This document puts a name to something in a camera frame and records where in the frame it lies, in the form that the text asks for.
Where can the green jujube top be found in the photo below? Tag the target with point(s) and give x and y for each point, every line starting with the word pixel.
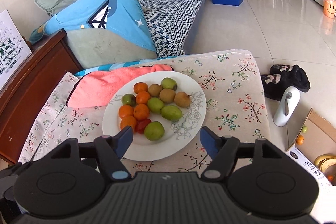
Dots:
pixel 168 83

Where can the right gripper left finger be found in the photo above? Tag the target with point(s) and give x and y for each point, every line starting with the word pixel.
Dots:
pixel 110 150

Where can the brown longan middle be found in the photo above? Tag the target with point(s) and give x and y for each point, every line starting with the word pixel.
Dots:
pixel 167 96

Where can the pink towel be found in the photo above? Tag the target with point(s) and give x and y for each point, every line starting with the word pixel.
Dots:
pixel 97 88

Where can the dark orange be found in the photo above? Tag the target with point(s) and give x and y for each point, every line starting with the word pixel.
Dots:
pixel 141 112

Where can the white bottle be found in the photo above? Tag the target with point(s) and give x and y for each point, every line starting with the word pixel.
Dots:
pixel 286 108

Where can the green lime fruit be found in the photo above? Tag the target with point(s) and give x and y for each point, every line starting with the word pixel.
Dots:
pixel 171 113

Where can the black slippers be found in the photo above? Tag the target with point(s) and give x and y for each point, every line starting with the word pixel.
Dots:
pixel 280 77

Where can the green jujube front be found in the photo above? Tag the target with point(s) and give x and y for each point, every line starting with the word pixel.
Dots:
pixel 155 105

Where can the checkered sofa cover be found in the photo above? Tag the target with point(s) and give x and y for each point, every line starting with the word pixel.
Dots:
pixel 172 24

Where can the brown longan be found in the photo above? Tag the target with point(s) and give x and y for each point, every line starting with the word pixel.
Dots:
pixel 167 96
pixel 182 99

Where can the milk carton box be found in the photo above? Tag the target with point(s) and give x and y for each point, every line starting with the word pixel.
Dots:
pixel 13 48

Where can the dark wooden cabinet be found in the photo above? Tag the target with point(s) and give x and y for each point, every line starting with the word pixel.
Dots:
pixel 27 90

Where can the green sofa cushion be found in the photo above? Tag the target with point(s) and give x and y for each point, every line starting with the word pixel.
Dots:
pixel 94 47

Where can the small red tomato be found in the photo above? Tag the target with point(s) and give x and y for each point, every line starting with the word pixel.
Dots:
pixel 141 125

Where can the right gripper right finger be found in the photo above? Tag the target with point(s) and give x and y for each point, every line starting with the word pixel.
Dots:
pixel 222 151

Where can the brown longan right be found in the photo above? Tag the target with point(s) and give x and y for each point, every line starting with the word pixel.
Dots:
pixel 182 99

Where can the white floral plate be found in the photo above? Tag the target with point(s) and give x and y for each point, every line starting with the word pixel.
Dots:
pixel 177 134

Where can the green jujube behind orange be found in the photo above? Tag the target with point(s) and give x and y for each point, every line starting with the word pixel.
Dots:
pixel 129 99

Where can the small orange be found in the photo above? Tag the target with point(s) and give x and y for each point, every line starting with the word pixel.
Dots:
pixel 128 121

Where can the cardboard box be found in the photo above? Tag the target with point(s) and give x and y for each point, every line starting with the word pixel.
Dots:
pixel 314 148

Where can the brown kiwi fruit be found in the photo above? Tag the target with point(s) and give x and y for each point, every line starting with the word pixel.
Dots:
pixel 154 90

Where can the floral tablecloth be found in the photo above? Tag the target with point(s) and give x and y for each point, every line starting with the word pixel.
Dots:
pixel 235 105

